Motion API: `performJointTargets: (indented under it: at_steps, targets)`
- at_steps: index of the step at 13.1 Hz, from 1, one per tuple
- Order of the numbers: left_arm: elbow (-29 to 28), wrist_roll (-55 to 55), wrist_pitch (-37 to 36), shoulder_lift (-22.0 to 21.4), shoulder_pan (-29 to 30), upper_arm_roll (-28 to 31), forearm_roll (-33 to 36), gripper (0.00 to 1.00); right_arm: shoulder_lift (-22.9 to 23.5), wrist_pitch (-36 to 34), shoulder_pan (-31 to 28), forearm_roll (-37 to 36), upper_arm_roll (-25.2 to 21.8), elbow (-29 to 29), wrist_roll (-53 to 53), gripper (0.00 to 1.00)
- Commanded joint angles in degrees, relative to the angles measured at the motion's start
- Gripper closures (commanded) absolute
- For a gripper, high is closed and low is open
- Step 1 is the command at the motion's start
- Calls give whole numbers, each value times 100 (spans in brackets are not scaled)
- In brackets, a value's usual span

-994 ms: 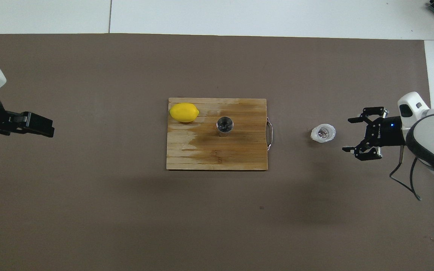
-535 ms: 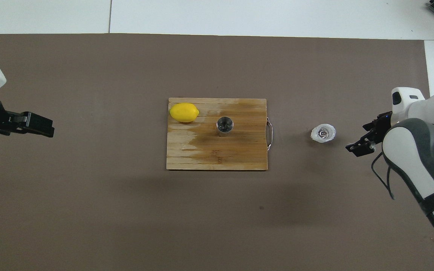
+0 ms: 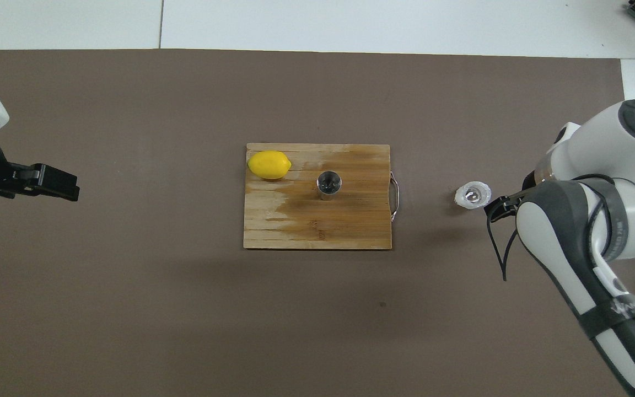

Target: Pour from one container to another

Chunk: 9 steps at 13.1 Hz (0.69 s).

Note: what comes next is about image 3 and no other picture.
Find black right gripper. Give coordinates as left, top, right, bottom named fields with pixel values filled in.
left=483, top=169, right=541, bottom=223

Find clear faceted glass cup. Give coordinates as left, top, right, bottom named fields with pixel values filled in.
left=455, top=181, right=492, bottom=210

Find metal double jigger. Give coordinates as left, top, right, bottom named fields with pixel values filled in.
left=316, top=170, right=343, bottom=201

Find wooden cutting board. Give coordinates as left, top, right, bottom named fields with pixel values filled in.
left=243, top=143, right=401, bottom=251

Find brown table mat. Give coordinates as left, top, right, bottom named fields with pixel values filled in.
left=0, top=49, right=635, bottom=397

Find yellow lemon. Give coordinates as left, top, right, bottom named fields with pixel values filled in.
left=247, top=150, right=292, bottom=181

